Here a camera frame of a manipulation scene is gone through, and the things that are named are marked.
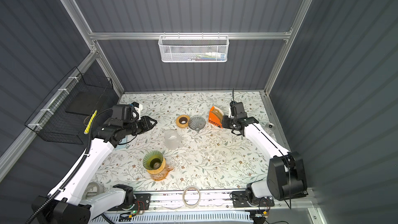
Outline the white vented cable duct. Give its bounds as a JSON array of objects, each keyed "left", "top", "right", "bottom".
[{"left": 107, "top": 211, "right": 254, "bottom": 224}]

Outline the grey glass dripper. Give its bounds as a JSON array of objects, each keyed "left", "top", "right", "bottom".
[{"left": 188, "top": 116, "right": 206, "bottom": 132}]

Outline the green glass dripper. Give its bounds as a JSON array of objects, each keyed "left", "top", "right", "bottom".
[{"left": 143, "top": 150, "right": 164, "bottom": 171}]

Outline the tape roll centre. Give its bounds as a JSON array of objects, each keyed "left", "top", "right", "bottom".
[{"left": 182, "top": 186, "right": 202, "bottom": 208}]

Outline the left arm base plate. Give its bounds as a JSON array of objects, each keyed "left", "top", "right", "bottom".
[{"left": 113, "top": 194, "right": 151, "bottom": 211}]

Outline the clear plastic bottle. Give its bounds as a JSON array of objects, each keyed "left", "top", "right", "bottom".
[{"left": 265, "top": 122, "right": 275, "bottom": 134}]

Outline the black wire basket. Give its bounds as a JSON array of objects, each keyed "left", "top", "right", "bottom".
[{"left": 25, "top": 67, "right": 117, "bottom": 145}]

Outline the white wire basket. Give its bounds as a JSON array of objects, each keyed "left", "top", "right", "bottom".
[{"left": 158, "top": 34, "right": 230, "bottom": 63}]

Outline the clear tape roll left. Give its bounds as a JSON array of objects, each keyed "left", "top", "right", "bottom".
[{"left": 82, "top": 182, "right": 105, "bottom": 200}]

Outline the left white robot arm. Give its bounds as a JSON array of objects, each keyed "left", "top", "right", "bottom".
[{"left": 26, "top": 102, "right": 158, "bottom": 224}]

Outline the orange coffee filter box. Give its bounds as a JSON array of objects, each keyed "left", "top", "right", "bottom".
[{"left": 208, "top": 106, "right": 224, "bottom": 128}]

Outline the orange glass carafe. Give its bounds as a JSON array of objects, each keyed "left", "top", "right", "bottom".
[{"left": 151, "top": 165, "right": 174, "bottom": 181}]

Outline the yellow striped stick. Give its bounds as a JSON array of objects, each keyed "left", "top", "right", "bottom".
[{"left": 84, "top": 110, "right": 97, "bottom": 135}]

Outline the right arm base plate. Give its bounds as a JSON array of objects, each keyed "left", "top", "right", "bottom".
[{"left": 230, "top": 190, "right": 275, "bottom": 209}]

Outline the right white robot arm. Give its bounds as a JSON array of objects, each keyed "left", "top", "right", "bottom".
[{"left": 222, "top": 101, "right": 307, "bottom": 208}]

